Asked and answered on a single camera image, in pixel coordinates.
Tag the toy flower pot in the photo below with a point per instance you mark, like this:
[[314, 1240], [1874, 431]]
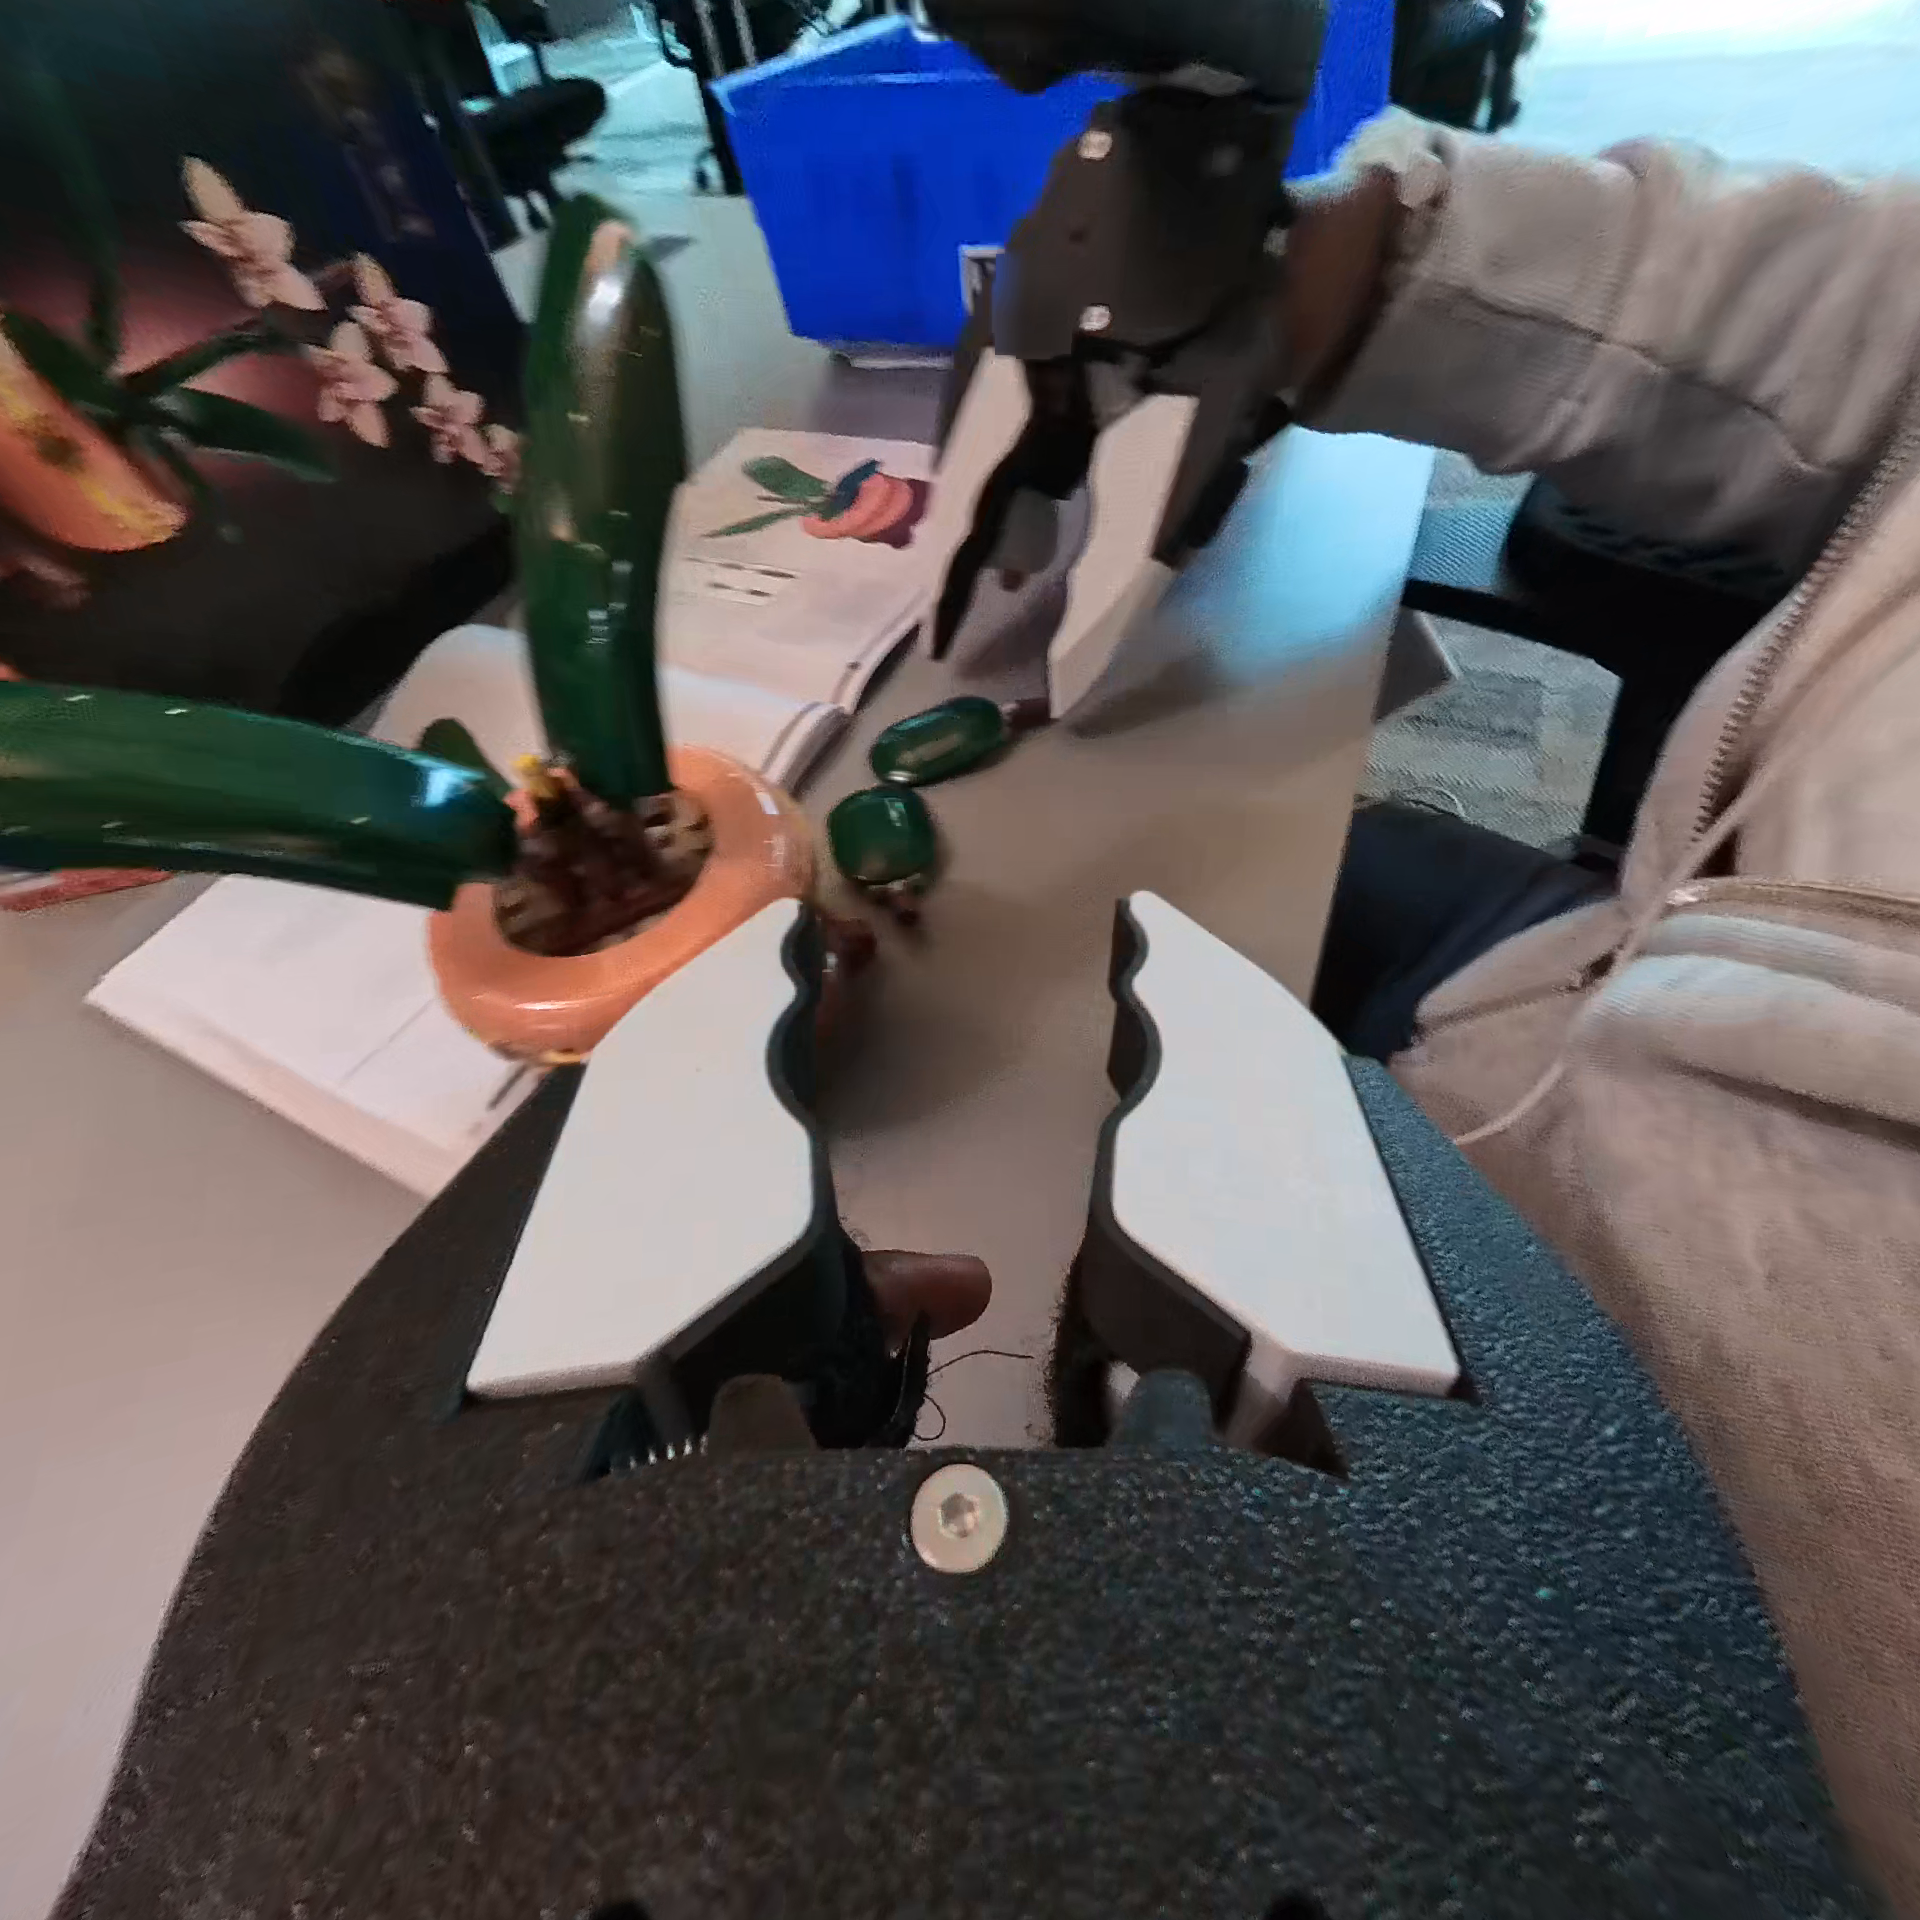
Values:
[[722, 916]]

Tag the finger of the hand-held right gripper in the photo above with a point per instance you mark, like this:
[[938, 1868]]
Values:
[[983, 411], [1117, 570]]

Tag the grey desk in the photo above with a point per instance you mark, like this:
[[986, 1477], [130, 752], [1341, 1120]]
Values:
[[975, 1049]]

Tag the person's left hand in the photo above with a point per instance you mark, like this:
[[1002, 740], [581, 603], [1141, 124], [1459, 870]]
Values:
[[940, 1292]]

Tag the black orchid toy set box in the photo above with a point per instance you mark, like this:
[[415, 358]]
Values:
[[225, 374]]

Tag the person's right hand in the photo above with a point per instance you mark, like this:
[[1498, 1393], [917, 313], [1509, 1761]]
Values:
[[1337, 285]]

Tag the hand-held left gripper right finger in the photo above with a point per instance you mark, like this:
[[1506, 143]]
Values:
[[1261, 1183]]

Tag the building instruction booklet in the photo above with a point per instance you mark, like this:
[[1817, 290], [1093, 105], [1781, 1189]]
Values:
[[779, 602]]

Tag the person's right forearm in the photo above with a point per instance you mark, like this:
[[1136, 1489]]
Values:
[[1622, 331]]

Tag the blue plastic bin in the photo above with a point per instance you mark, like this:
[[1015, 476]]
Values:
[[854, 197]]

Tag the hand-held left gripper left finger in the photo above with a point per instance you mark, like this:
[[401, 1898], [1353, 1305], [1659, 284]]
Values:
[[659, 1183]]

